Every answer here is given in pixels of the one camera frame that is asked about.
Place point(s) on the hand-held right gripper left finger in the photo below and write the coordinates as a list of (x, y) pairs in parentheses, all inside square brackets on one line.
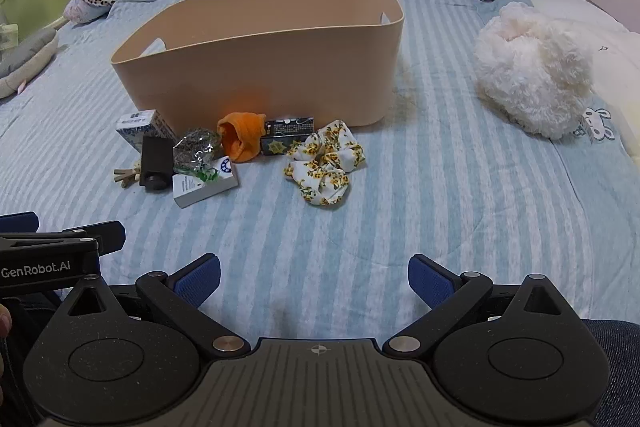
[(199, 281)]

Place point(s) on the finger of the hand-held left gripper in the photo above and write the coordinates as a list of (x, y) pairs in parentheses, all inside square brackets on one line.
[(20, 222), (107, 235)]

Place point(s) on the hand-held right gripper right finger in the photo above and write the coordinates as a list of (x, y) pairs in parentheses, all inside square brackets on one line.
[(429, 281)]

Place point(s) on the person's left hand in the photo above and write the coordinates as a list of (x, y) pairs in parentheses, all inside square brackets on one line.
[(4, 322)]

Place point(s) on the blue striped bed sheet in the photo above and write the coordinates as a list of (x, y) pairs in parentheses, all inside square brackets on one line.
[(400, 207)]

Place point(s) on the black rectangular box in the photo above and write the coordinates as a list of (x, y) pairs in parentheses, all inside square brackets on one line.
[(156, 162)]

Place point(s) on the white box with blue print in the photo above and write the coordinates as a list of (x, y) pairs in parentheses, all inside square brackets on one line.
[(197, 191)]

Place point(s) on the blue patterned box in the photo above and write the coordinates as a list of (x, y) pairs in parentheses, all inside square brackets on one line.
[(136, 124)]

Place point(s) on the silver foil packet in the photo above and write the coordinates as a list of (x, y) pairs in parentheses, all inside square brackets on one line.
[(195, 147)]

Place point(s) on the orange knitted cloth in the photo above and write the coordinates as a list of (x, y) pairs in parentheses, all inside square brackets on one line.
[(245, 138)]

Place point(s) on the floral fabric scrunchie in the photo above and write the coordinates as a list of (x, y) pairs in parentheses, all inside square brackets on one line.
[(325, 167)]

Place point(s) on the grey cushion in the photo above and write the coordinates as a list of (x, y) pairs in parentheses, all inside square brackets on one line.
[(25, 57)]

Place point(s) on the dark box with yellow star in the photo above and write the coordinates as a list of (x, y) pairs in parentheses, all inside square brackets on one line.
[(285, 138)]

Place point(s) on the person's right leg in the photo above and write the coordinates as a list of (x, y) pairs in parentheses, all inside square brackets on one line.
[(617, 367)]

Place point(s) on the beige storage basket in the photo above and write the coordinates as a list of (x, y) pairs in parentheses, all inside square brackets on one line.
[(250, 72)]

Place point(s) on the pink patterned cloth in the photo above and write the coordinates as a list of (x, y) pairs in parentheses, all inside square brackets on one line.
[(80, 11)]

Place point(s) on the rabbit print cloth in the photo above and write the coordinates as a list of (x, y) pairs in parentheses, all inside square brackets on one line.
[(602, 127)]

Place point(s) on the white plush toy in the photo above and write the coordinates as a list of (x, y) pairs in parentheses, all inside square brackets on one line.
[(530, 67)]

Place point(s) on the cream pillow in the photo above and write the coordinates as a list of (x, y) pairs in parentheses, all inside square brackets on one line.
[(617, 57)]

